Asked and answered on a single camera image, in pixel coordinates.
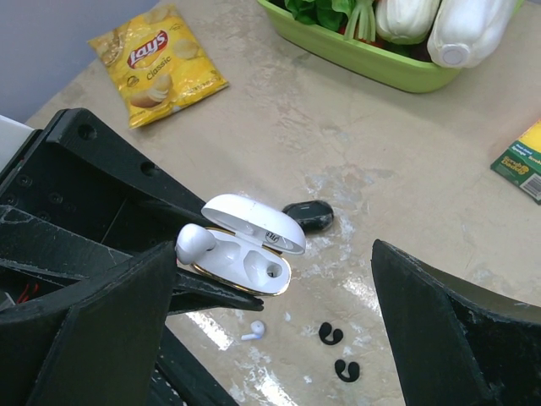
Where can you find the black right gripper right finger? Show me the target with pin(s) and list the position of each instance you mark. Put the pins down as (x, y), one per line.
(453, 342)

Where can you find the orange carrot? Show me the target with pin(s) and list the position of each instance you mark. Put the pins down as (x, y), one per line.
(361, 22)

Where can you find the white wireless earbud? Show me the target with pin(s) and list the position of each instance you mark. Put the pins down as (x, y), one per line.
(257, 331)
(192, 242)

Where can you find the orange juice box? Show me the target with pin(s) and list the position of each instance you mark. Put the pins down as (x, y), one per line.
(519, 164)

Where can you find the black earbud right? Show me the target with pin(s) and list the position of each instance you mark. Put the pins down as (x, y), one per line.
(347, 372)

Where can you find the green plastic tray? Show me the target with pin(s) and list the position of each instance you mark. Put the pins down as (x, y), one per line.
(405, 67)

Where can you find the yellow leaf cabbage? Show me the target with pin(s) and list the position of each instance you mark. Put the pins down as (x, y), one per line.
(405, 22)

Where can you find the black earbud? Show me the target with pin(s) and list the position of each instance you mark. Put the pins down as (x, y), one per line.
(347, 372)
(329, 335)

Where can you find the black earbud charging case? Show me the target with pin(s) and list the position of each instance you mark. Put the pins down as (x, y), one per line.
(312, 216)

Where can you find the white earbud charging case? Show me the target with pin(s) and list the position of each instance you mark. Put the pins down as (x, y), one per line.
(251, 239)

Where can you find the yellow chips bag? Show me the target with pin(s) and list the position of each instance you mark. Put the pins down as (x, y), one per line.
(157, 65)

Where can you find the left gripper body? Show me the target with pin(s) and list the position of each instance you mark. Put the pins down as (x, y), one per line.
(27, 184)

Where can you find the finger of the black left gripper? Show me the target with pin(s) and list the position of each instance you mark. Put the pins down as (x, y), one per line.
(47, 253)
(100, 175)

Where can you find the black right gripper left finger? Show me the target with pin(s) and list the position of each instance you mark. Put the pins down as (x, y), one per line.
(94, 342)

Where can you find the green white bok choy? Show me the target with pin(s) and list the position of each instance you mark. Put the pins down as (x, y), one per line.
(330, 14)

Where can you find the black earbud left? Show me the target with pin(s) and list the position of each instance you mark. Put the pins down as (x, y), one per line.
(329, 335)

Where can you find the napa cabbage right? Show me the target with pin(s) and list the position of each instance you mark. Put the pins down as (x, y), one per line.
(466, 32)

